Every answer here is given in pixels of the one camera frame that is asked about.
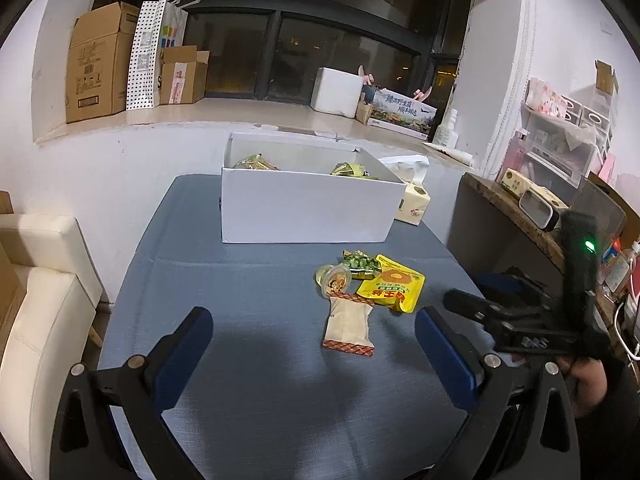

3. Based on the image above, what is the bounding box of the yellow cheese snack packet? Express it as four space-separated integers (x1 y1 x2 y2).
356 255 425 313

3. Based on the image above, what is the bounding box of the beige pastry packet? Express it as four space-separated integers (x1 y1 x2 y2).
322 292 374 356

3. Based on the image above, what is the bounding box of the green candy packet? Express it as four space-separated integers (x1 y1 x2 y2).
342 250 382 281

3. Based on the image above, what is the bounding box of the small jelly cup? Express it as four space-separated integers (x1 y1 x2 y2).
314 263 352 297

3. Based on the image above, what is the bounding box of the yellow-green chip bag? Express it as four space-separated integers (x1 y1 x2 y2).
330 162 378 180

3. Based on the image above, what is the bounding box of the kuromi rice cracker pack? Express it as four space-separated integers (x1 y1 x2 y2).
233 154 278 170

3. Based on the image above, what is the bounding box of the person's right hand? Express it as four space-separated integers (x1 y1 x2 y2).
556 356 608 418

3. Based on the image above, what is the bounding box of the white alarm clock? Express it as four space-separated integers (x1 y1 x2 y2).
518 188 560 232

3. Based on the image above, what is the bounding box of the white sofa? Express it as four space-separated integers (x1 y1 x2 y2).
1 214 103 479

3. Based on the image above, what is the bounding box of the wooden side shelf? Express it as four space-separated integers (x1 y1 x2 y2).
459 172 640 361

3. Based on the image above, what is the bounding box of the yellow tissue box on shelf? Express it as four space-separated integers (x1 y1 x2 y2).
499 168 568 210

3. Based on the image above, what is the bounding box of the brown cardboard sheet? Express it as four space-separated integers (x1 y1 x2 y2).
0 188 26 361

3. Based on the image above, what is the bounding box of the yellow tissue pack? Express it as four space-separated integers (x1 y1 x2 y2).
380 154 431 226

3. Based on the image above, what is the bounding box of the clear drawer organizer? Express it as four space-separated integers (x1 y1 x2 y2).
504 58 622 191

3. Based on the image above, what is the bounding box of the white open storage box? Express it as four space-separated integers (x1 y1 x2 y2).
220 132 406 244

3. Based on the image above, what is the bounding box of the white plastic bottle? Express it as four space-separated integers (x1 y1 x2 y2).
433 108 458 148

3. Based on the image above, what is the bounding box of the printed landscape carton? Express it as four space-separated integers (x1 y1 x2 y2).
367 89 437 141

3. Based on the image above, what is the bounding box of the small open cardboard box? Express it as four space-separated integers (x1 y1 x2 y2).
160 46 209 105

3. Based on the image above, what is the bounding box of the tall brown cardboard box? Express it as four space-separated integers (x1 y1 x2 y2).
65 2 140 124

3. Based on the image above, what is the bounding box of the white foam box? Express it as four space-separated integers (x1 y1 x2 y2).
310 67 363 119

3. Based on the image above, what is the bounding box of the pink plush toy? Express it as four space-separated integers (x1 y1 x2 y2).
357 65 375 87

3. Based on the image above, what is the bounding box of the white dotted paper bag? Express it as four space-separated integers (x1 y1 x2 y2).
126 0 202 110

